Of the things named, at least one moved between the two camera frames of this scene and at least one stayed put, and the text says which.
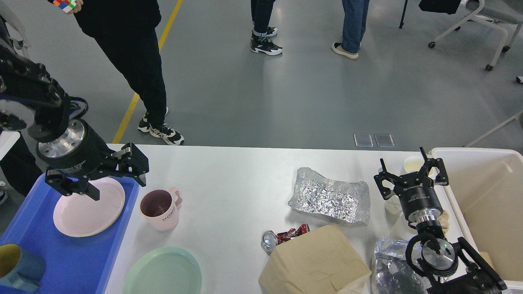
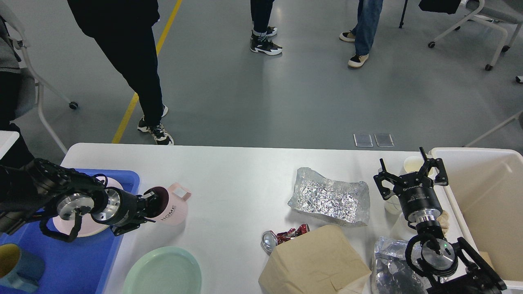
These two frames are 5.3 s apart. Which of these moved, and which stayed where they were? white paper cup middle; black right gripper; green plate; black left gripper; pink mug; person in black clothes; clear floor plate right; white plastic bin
Moved: black left gripper; pink mug
Stayed: green plate; person in black clothes; black right gripper; white plastic bin; white paper cup middle; clear floor plate right
